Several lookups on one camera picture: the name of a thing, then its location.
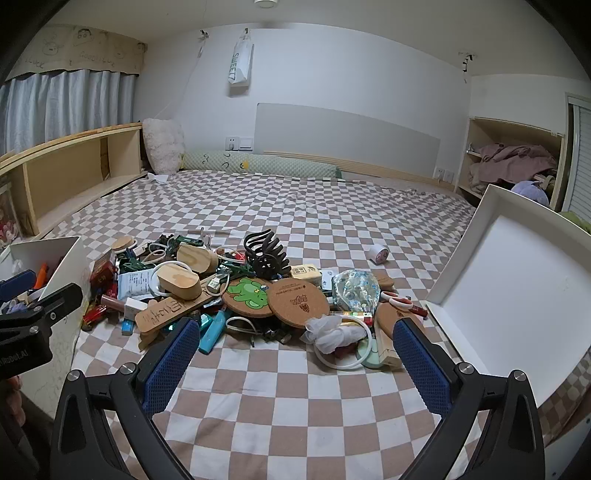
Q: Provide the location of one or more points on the round ceiling light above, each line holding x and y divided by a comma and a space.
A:
264, 2

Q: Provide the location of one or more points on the grey curtain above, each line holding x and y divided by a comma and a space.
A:
60, 106

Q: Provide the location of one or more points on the person's left hand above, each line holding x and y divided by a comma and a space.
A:
11, 401

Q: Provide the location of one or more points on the long wooden sign with writing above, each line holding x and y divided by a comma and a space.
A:
168, 314

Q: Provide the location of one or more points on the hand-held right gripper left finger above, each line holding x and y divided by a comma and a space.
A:
168, 364

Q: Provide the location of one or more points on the green frog cork coaster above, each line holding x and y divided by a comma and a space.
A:
247, 295

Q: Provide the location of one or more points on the checked bed sheet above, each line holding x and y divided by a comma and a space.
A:
295, 207

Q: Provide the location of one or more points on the purple plush toy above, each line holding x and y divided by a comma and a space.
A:
531, 191

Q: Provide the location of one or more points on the pink cosmetic tube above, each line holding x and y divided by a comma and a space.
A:
113, 302

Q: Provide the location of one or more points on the light wooden board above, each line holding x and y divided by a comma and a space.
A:
388, 346

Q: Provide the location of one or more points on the small white box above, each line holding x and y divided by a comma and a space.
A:
135, 307

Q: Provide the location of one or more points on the wooden open closet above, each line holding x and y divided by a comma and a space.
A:
508, 134

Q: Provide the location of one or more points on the wooden bed rail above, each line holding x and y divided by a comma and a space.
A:
406, 177

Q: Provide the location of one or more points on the green long bolster pillow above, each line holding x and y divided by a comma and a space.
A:
258, 164

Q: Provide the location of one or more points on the oval wooden box white base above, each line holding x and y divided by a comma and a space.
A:
178, 279

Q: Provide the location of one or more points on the white fluffy pillow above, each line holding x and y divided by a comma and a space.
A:
161, 145

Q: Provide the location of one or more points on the clear bag of beads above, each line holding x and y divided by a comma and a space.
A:
355, 288

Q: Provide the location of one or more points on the round cork coaster brown print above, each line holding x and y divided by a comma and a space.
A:
299, 302

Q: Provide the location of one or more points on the black hair claw clip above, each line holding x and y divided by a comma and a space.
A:
265, 256

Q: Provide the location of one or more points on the pile of pink clothes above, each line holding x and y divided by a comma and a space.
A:
512, 161

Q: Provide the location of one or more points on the white plastic hoop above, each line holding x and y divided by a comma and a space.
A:
344, 368

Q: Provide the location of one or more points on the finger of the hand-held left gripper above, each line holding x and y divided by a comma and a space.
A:
18, 282
51, 302

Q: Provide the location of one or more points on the brown wooden shaped piece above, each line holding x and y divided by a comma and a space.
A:
392, 316

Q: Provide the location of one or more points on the beige small printed box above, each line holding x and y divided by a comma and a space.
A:
304, 272

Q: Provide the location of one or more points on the white tissue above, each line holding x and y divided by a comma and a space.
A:
159, 177

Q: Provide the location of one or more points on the white hanging paper bag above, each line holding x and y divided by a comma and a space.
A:
240, 60

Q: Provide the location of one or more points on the red dress doll case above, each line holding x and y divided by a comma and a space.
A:
7, 217

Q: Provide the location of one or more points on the light blue lighter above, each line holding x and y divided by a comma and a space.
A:
212, 330

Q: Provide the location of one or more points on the white charger plug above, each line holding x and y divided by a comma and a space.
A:
214, 284

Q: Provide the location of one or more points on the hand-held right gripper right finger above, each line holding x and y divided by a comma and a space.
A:
422, 364

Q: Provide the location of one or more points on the white slatted door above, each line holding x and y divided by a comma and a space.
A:
579, 152

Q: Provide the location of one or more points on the mint green round compact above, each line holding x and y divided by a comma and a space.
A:
369, 353

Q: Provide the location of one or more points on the green cloth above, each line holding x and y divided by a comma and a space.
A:
579, 221

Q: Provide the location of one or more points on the small white tape roll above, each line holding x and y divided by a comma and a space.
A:
378, 254

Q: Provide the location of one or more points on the white box lid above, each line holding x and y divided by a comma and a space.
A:
503, 286

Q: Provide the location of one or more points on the orange marker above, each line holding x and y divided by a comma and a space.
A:
42, 273

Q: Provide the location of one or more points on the white storage box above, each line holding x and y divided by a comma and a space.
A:
64, 258

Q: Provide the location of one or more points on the long wooden bedside shelf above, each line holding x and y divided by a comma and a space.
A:
60, 170

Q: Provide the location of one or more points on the white wall switch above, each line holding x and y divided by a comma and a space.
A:
245, 144

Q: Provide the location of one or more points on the white sachet packet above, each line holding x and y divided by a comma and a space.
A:
134, 282

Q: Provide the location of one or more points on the multicolour pen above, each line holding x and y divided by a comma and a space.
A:
353, 316

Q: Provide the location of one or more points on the red snack packet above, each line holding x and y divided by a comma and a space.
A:
102, 272

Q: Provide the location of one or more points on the white wall socket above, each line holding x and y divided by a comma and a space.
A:
444, 174
231, 143

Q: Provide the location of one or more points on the white plastic bag ball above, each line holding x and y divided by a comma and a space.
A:
330, 334

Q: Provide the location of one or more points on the beige cartoon curtain valance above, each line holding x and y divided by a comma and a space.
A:
69, 48

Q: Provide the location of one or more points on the round wooden lid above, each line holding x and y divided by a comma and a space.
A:
124, 243

